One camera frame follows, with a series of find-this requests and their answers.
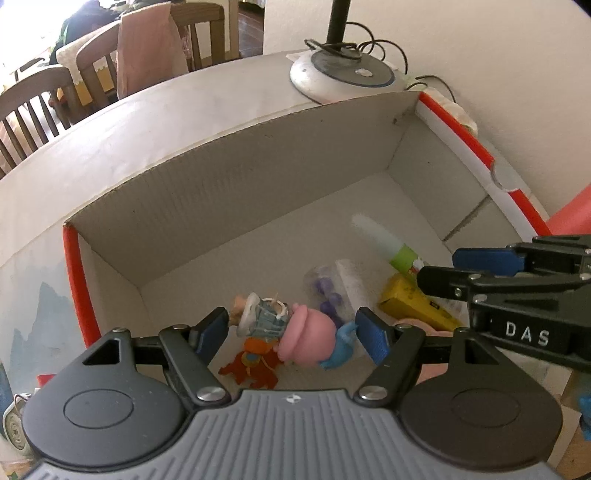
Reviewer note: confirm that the pink pig figurine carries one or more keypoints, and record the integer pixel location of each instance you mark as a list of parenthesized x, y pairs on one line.
[(296, 333)]

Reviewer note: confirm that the white power strip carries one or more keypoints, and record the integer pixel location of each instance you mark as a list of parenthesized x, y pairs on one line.
[(440, 93)]

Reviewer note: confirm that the painted landscape table mat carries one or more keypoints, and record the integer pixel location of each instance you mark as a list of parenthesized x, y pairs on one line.
[(39, 328)]

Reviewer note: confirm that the white green marker tube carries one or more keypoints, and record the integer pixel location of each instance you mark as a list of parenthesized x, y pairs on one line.
[(401, 256)]

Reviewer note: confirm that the clear bag purple beads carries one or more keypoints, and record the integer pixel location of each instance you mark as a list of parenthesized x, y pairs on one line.
[(336, 289)]

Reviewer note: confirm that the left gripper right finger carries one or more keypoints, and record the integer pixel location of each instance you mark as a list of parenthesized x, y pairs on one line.
[(396, 352)]

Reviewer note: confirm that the grey green tape dispenser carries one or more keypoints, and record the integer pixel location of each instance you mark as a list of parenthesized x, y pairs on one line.
[(12, 424)]

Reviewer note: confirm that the yellow small box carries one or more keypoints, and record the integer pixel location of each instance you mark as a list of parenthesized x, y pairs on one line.
[(401, 299)]

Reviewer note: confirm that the red orange small toy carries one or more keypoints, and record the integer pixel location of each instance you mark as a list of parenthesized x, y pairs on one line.
[(256, 364)]

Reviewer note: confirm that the wooden chair with cloth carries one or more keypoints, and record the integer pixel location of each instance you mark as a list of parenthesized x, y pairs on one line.
[(186, 16)]

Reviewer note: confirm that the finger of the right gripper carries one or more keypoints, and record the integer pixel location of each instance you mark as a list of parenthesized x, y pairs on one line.
[(549, 255), (456, 284)]

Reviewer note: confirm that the pink cloth on chair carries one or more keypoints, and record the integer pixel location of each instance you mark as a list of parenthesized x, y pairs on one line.
[(149, 49)]

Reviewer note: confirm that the red white cardboard box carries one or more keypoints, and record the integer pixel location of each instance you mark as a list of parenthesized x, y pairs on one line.
[(256, 208)]

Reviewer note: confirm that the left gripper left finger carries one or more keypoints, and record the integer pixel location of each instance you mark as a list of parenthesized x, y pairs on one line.
[(188, 351)]

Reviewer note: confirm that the grey desk lamp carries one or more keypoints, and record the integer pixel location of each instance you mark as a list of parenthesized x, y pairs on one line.
[(351, 63)]

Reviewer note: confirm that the wooden dining chair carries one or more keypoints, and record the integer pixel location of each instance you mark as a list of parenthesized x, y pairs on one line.
[(36, 110)]

